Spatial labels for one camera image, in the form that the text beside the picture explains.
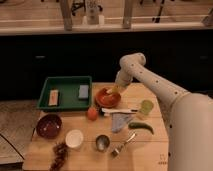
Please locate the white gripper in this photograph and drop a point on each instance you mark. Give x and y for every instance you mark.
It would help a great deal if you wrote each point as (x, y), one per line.
(122, 80)

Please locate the yellow banana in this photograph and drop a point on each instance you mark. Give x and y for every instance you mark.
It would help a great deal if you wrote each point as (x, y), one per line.
(111, 90)

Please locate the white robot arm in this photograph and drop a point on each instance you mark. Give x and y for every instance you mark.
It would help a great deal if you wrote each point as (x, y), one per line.
(191, 116)

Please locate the red bowl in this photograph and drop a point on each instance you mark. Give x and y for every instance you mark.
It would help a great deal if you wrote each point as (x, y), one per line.
(106, 100)

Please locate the dark maroon bowl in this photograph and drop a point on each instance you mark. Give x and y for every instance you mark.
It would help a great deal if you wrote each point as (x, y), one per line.
(49, 126)

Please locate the white knife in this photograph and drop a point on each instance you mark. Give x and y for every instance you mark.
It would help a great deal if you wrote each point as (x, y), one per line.
(122, 111)

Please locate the blue grey cloth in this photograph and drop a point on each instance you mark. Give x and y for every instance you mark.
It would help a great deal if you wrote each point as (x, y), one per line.
(119, 121)

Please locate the light green cup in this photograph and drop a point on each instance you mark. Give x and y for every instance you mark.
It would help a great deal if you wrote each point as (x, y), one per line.
(146, 107)

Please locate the grey sponge in tray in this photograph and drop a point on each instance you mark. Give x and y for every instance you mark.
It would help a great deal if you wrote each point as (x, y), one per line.
(83, 91)

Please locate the red tomato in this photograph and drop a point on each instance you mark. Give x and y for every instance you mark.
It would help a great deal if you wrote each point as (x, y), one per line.
(92, 113)

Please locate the green chili pepper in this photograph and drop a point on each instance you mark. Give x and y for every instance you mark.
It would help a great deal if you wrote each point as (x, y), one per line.
(140, 125)

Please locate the green plastic tray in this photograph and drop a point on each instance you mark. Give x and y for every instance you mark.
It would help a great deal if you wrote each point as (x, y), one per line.
(68, 87)

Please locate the small metal cup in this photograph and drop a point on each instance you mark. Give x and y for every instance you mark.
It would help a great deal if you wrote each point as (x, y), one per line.
(102, 143)

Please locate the wooden block in tray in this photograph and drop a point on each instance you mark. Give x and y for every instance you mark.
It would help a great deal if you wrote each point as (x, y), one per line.
(53, 97)

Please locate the white cup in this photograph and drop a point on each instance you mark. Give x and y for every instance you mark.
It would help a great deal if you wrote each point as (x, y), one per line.
(74, 139)

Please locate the brown dried food bunch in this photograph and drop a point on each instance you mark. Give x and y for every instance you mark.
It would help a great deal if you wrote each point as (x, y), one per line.
(60, 151)

